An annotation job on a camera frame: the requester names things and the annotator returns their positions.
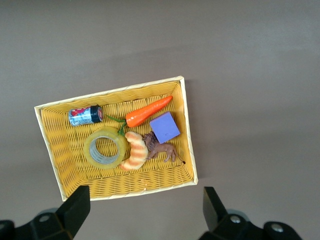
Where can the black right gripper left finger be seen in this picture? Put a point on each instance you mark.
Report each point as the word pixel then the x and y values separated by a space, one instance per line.
pixel 67 215

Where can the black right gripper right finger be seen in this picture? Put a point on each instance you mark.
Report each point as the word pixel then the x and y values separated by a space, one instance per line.
pixel 217 220

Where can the yellowish clear tape roll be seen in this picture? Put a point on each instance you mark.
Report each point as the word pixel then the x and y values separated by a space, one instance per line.
pixel 87 150

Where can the yellow wicker basket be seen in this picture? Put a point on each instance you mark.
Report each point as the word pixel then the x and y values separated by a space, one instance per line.
pixel 67 150

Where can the brown toy lion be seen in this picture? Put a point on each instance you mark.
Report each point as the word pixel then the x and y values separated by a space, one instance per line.
pixel 160 148

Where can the striped toy croissant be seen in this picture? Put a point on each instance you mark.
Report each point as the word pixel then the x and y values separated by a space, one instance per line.
pixel 137 150

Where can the small can with black cap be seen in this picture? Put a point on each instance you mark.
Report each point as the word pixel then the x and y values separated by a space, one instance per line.
pixel 82 116

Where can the purple foam cube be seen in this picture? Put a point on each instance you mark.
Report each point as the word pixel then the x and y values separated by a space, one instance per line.
pixel 165 128

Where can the orange toy carrot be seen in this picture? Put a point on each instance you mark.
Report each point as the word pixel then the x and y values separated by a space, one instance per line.
pixel 145 113

